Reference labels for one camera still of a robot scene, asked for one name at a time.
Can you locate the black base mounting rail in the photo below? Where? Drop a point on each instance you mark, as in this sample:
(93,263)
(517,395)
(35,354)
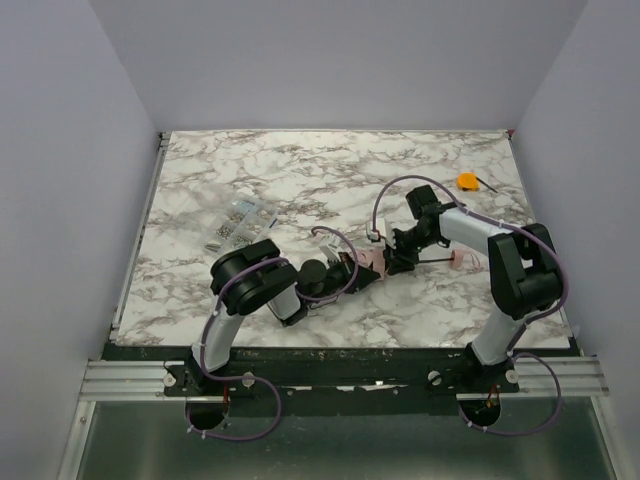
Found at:
(260,381)

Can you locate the clear bag of screws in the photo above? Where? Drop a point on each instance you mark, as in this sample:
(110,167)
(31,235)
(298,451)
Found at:
(242,221)

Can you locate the pink folding umbrella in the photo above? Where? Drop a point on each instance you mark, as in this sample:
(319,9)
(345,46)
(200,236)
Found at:
(385,263)

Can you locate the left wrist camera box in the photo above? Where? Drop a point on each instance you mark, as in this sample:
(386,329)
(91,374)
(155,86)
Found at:
(330,247)

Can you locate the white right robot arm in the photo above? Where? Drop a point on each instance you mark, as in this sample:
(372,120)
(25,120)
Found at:
(527,282)

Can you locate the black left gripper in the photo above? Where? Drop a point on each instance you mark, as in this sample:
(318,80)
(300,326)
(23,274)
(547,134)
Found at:
(351,276)

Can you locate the yellow tape measure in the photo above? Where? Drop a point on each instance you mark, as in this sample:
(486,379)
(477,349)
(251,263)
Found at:
(468,181)

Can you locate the aluminium frame rail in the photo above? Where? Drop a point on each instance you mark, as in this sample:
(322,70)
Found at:
(85,409)

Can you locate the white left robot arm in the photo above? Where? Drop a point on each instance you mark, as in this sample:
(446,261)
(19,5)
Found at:
(256,276)

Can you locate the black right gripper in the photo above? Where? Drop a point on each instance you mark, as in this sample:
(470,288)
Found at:
(400,251)

